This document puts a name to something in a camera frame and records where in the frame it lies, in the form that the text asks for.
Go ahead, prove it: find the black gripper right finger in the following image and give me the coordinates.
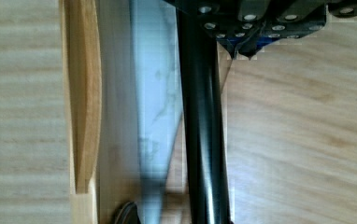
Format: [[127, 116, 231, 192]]
[[238, 0, 357, 58]]

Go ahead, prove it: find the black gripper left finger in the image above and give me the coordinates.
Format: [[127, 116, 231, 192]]
[[165, 0, 263, 59]]

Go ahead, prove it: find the black drawer handle bar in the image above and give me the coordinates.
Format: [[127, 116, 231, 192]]
[[177, 11, 232, 224]]

